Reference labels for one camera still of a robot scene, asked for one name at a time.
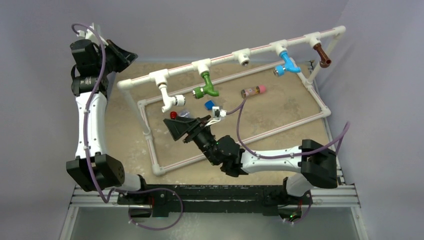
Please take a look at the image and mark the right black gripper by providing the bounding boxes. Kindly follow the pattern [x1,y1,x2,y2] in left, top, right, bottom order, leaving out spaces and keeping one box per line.
[163,115,219,166]

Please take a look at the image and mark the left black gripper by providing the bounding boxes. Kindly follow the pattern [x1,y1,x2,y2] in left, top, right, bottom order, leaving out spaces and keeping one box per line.
[95,39,137,76]

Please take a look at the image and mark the white water faucet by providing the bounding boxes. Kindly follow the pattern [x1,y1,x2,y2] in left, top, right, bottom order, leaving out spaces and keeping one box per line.
[158,84,186,113]

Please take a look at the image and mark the white pvc pipe frame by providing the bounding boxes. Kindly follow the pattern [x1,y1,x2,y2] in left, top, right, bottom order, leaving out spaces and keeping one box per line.
[117,25,346,176]

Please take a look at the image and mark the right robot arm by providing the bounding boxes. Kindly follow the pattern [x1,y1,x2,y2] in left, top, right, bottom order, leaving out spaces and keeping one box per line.
[163,115,339,204]

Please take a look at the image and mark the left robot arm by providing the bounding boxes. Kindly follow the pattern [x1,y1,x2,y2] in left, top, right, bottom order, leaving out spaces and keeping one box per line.
[66,39,149,205]

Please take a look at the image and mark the green water faucet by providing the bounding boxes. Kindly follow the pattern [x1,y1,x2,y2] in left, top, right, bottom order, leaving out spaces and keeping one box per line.
[192,71,220,99]

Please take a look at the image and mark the blue water faucet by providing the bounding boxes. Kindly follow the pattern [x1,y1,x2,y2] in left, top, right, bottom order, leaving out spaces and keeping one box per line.
[273,50,301,77]

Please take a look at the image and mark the brown water faucet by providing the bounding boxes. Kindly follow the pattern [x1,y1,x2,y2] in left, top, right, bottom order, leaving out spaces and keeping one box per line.
[312,43,332,68]

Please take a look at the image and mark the red black small object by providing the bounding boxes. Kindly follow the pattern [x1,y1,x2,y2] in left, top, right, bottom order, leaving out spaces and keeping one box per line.
[169,111,178,120]

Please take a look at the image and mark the clear plastic cup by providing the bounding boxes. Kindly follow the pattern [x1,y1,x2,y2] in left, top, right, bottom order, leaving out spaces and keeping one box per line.
[178,109,191,118]

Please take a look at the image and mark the blue cube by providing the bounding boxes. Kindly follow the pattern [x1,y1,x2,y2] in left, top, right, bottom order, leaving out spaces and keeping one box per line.
[204,100,216,111]

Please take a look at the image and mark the pink capped bottle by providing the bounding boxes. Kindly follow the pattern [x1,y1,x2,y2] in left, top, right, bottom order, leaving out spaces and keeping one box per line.
[240,85,267,99]

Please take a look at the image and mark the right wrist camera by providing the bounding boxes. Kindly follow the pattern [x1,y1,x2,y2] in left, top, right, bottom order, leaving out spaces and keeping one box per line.
[205,106,227,127]

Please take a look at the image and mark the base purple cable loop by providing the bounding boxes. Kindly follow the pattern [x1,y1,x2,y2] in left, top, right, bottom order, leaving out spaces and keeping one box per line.
[115,187,185,232]

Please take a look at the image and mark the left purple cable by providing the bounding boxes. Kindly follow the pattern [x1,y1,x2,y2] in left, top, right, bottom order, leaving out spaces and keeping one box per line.
[71,22,117,204]

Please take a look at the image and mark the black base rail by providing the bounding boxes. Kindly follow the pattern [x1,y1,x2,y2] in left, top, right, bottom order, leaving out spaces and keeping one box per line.
[117,180,312,218]

